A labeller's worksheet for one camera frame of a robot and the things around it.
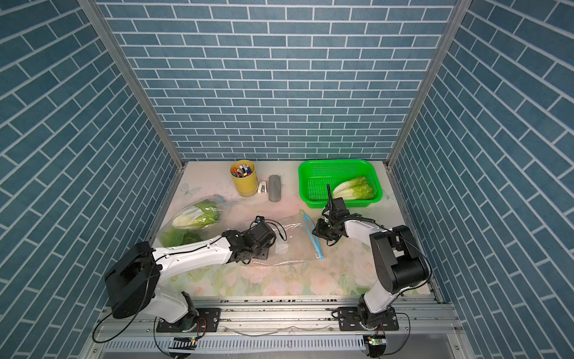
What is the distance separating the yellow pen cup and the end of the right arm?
0.36 meters

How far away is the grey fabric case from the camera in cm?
107

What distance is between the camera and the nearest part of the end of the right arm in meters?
0.71

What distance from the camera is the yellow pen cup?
100cm

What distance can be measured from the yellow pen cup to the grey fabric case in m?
0.07

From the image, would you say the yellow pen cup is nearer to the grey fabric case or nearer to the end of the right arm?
the grey fabric case

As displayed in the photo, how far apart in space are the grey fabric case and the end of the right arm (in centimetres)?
26
